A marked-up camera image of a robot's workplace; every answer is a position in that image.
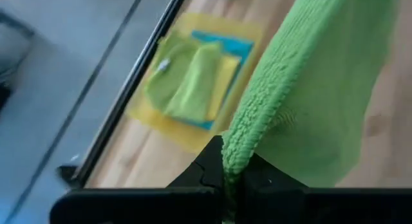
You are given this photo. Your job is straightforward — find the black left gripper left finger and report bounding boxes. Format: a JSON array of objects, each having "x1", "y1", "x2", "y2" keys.
[{"x1": 50, "y1": 135, "x2": 225, "y2": 224}]

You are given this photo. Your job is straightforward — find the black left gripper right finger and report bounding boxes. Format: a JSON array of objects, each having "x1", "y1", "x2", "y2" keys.
[{"x1": 239, "y1": 152, "x2": 412, "y2": 224}]

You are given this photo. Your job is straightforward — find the light yellow-green microfiber towel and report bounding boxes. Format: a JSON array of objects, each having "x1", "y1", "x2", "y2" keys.
[{"x1": 144, "y1": 32, "x2": 223, "y2": 124}]

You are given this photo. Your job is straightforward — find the bright green microfiber towel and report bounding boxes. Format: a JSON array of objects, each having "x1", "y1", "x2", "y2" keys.
[{"x1": 221, "y1": 0, "x2": 400, "y2": 224}]

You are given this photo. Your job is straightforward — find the blue microfiber towel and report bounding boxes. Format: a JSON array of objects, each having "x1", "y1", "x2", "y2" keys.
[{"x1": 180, "y1": 30, "x2": 255, "y2": 131}]

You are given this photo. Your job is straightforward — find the translucent yellow plastic tray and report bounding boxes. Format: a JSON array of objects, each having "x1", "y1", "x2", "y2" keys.
[{"x1": 125, "y1": 12, "x2": 265, "y2": 154}]

